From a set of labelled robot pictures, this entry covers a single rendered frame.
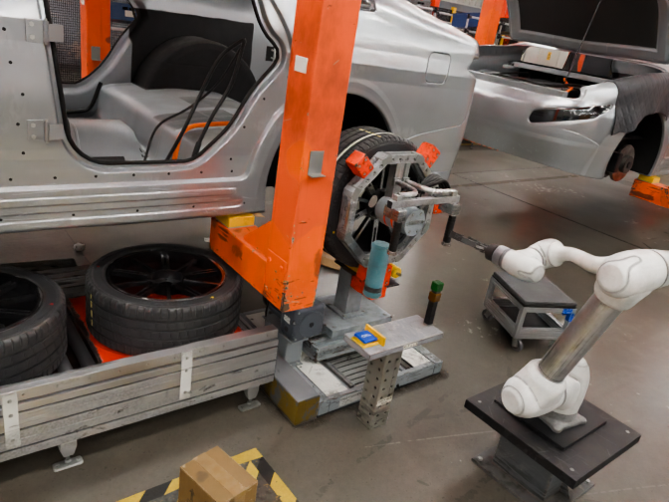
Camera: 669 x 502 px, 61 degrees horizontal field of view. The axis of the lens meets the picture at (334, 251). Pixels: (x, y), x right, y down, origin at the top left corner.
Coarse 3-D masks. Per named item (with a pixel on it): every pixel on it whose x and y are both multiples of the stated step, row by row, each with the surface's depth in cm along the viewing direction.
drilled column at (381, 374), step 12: (372, 360) 243; (384, 360) 237; (396, 360) 245; (372, 372) 244; (384, 372) 239; (396, 372) 245; (372, 384) 245; (384, 384) 243; (372, 396) 246; (384, 396) 247; (360, 408) 254; (372, 408) 247; (384, 408) 250; (360, 420) 255; (372, 420) 249; (384, 420) 254
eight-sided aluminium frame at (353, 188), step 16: (384, 160) 247; (400, 160) 253; (416, 160) 259; (368, 176) 245; (352, 192) 244; (352, 208) 247; (432, 208) 279; (352, 224) 251; (352, 240) 255; (400, 240) 283; (416, 240) 282; (352, 256) 267; (368, 256) 272; (400, 256) 279
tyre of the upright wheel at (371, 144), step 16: (352, 128) 266; (368, 128) 266; (368, 144) 250; (384, 144) 255; (400, 144) 261; (336, 160) 251; (336, 176) 247; (352, 176) 251; (336, 192) 249; (336, 208) 253; (336, 224) 257; (336, 240) 261; (336, 256) 266
